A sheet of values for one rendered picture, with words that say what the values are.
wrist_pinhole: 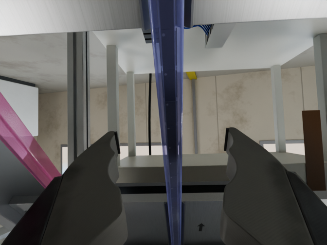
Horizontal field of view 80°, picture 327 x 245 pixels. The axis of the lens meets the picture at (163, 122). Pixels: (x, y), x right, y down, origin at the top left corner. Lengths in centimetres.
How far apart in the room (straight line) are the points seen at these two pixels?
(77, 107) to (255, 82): 306
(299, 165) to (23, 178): 65
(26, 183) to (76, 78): 30
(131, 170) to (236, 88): 286
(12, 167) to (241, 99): 317
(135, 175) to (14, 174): 37
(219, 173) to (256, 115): 273
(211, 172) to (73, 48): 49
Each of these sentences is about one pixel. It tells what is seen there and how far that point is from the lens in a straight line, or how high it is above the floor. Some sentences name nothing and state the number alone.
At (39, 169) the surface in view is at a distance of 19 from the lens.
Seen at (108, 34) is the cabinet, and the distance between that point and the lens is 62.
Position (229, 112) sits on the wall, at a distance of 326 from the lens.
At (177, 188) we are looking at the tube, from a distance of 18.
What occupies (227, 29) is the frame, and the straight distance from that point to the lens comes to 53.
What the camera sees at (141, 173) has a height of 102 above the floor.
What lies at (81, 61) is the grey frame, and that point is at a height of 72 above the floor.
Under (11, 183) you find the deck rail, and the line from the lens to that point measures 30.
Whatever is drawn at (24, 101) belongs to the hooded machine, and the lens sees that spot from 380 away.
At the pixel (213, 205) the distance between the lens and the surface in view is 25.
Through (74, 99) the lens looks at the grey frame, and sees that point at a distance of 52.
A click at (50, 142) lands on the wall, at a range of 458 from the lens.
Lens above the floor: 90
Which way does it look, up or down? 3 degrees down
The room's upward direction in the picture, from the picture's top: 178 degrees clockwise
